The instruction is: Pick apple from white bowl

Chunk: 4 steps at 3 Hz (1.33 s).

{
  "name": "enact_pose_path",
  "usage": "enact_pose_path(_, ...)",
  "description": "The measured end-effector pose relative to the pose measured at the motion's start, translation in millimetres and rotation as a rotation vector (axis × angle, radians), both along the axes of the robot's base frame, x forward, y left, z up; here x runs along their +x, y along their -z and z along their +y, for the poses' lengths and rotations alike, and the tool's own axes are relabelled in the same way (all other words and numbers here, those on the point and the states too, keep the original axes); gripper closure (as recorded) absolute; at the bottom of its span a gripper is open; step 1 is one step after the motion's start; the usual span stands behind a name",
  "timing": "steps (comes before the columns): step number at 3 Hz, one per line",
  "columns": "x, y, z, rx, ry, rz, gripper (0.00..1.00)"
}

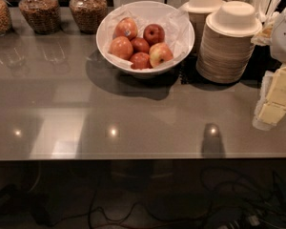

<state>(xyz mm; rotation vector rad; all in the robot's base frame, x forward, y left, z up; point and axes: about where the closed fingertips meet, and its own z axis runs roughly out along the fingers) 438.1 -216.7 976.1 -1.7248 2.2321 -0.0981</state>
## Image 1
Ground white power adapter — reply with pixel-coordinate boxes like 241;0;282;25
247;216;260;227

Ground black cables on floor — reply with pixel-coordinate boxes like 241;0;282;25
31;166;286;229

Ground apple with sticker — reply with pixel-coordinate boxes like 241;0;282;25
113;17;138;40

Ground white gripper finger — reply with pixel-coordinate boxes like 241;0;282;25
252;71;274;131

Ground white paper bowl liner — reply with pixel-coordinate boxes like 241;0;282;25
96;1;194;78

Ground black mesh mat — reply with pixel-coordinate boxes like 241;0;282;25
179;56;202;84

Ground white plastic cutlery bunch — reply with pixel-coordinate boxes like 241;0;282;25
224;0;281;46

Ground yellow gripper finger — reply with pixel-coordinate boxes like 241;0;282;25
257;64;286;126

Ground glass jar of granola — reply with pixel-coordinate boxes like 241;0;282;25
18;0;61;34
69;0;108;34

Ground front red apple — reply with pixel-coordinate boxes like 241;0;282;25
130;52;152;70

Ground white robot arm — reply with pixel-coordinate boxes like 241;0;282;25
253;7;286;131

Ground middle glass jar of granola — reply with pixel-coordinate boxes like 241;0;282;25
18;0;61;34

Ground stack of paper bowls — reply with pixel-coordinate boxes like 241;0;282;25
196;1;262;84
181;0;223;54

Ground dark red apple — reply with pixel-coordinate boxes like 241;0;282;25
143;24;165;46

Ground right glass jar of granola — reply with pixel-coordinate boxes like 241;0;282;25
69;0;108;34

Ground left front orange-red apple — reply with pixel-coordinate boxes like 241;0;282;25
109;36;133;60

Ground rear stack of paper bowls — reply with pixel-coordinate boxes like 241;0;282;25
181;0;223;54

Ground small centre red apple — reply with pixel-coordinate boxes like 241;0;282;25
131;37;150;53

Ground white bowl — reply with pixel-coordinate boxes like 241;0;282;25
96;1;194;79

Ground front stack of paper bowls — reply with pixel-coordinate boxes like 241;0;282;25
196;1;262;84

